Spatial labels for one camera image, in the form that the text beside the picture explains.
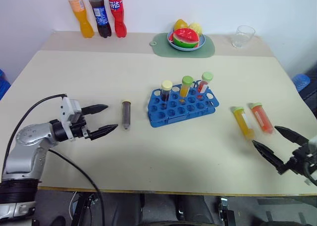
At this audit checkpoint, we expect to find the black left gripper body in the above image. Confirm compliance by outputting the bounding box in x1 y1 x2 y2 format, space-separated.
70 115 91 139

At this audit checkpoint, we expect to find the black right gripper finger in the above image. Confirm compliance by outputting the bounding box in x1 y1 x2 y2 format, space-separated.
251 140 292 175
274 125 310 147

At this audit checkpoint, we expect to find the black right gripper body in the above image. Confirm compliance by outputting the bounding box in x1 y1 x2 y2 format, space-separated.
284 148 317 181

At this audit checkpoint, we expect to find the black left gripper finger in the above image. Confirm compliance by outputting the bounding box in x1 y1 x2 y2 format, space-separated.
81 104 109 115
87 123 119 141

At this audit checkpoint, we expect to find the orange-red tube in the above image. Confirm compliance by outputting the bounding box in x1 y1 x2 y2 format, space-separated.
249 102 275 136

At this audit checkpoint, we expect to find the dark liquid tube yellow cap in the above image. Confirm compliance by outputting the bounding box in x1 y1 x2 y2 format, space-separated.
161 80 173 103

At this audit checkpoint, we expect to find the blue test tube rack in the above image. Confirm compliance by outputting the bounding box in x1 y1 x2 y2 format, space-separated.
147 79 220 128

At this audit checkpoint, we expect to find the orange liquid tube green cap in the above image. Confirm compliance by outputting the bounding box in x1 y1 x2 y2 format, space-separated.
179 75 195 98

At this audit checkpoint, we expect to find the red liquid tube green cap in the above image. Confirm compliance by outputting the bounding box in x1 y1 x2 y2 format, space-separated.
197 71 214 94

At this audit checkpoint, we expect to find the blue stool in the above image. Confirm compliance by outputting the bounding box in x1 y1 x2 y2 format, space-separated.
291 73 312 93
0 68 12 101

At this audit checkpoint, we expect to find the green placemat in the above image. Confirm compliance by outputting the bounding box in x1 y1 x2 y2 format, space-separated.
150 32 215 58

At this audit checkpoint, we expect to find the orange soda bottle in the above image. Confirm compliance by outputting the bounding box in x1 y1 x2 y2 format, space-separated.
67 0 95 39

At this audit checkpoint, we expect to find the cola bottle blue label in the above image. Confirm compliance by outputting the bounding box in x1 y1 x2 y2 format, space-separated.
88 0 112 38

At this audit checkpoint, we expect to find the red soda bottle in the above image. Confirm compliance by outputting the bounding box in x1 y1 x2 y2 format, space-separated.
107 0 128 38

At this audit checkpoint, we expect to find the bowl of fruit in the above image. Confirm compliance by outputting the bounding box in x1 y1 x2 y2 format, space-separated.
167 30 207 52

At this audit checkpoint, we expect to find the clear plastic cup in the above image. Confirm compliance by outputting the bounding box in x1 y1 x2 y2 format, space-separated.
231 25 256 49

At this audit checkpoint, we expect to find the toy watermelon slice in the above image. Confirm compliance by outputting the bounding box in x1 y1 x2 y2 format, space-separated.
172 27 200 49

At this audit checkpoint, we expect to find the toy orange fruit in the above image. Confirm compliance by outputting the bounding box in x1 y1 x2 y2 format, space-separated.
173 19 190 32

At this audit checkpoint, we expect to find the toy yellow lemon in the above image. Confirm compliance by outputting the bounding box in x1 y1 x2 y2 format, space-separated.
188 22 204 36

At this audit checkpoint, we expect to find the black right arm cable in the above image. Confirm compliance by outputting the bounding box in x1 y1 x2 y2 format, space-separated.
304 161 317 187

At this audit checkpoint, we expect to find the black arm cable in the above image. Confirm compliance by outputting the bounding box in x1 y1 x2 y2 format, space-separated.
0 94 106 226
304 161 317 187

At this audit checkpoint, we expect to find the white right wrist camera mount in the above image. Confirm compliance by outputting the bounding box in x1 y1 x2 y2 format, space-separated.
306 135 317 162

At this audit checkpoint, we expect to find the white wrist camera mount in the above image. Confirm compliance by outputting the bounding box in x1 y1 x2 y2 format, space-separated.
59 96 83 142
306 135 317 162

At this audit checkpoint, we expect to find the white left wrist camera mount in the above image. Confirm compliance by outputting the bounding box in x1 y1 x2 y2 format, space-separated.
59 96 83 142

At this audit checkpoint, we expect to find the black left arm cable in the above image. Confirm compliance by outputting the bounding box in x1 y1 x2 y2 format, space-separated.
0 94 106 226

